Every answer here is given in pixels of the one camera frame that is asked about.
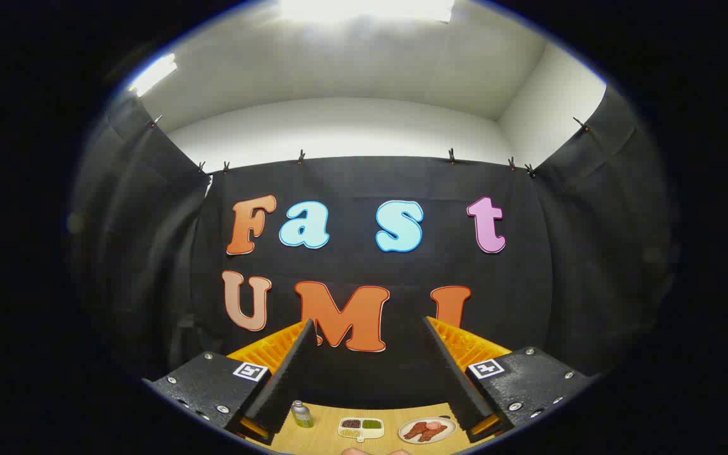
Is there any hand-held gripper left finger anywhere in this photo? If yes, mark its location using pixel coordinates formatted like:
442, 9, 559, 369
143, 319, 317, 446

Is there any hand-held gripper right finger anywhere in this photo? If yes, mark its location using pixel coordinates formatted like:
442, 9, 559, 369
423, 316, 597, 444

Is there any white oval plate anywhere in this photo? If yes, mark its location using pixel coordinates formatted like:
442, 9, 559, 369
398, 416, 457, 445

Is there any white divided tray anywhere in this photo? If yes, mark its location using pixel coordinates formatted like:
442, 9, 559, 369
337, 417, 385, 442

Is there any row of black cloth clips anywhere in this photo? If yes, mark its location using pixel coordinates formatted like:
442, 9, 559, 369
151, 114, 591, 178

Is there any ceiling light panel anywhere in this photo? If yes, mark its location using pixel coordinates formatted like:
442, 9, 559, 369
128, 53, 178, 97
277, 0, 456, 24

